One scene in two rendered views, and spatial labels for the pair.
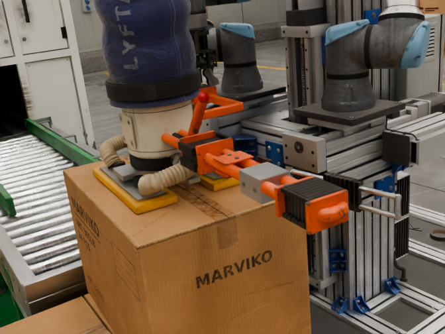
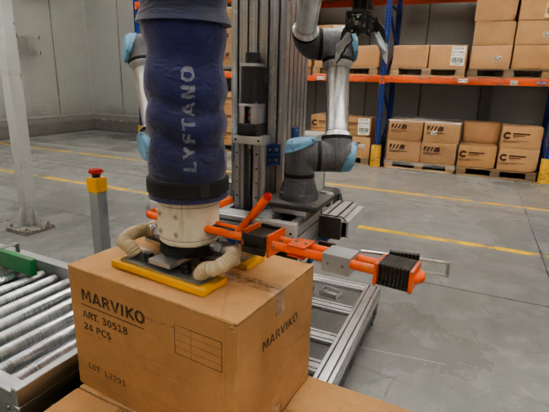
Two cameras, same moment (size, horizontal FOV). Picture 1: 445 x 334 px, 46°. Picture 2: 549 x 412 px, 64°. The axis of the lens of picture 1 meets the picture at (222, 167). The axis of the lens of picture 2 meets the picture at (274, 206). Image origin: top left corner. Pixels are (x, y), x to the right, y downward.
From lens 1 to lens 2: 0.59 m
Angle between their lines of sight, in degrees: 31
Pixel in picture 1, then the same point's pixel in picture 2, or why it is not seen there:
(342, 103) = (301, 196)
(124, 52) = (185, 157)
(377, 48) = (327, 158)
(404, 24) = (345, 142)
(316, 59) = (263, 162)
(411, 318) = (318, 350)
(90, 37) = not seen: outside the picture
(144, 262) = (239, 336)
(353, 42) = (310, 153)
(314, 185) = (397, 259)
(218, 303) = (270, 360)
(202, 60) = not seen: hidden behind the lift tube
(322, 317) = not seen: hidden behind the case
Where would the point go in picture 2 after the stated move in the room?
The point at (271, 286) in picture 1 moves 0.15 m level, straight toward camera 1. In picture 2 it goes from (295, 340) to (323, 370)
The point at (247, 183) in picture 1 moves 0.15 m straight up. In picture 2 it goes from (332, 261) to (336, 199)
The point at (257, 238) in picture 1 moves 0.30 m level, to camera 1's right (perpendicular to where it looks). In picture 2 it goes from (292, 303) to (372, 281)
